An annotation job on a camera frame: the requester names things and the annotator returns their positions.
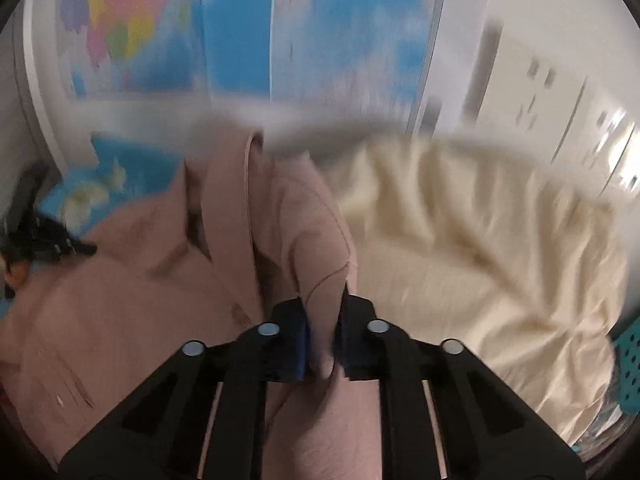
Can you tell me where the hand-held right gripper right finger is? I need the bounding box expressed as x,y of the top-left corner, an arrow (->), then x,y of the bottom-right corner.
335,294 -> 586,480

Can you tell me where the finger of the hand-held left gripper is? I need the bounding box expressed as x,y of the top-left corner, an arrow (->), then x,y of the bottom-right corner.
20,232 -> 98,263

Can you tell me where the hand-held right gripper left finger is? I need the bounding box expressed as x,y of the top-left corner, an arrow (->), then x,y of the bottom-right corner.
57,297 -> 311,480

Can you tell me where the pink garment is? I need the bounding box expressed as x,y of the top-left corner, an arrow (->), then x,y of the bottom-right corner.
0,130 -> 391,480

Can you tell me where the blue floral blanket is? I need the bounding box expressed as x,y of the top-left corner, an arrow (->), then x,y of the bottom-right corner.
37,132 -> 188,241

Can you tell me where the cream garment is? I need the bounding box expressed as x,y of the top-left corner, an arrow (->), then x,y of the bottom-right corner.
320,135 -> 631,461

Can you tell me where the teal perforated basket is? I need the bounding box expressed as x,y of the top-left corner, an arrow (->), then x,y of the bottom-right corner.
612,317 -> 640,411

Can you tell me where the colourful wall map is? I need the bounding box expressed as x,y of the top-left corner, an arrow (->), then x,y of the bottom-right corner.
55,0 -> 448,111

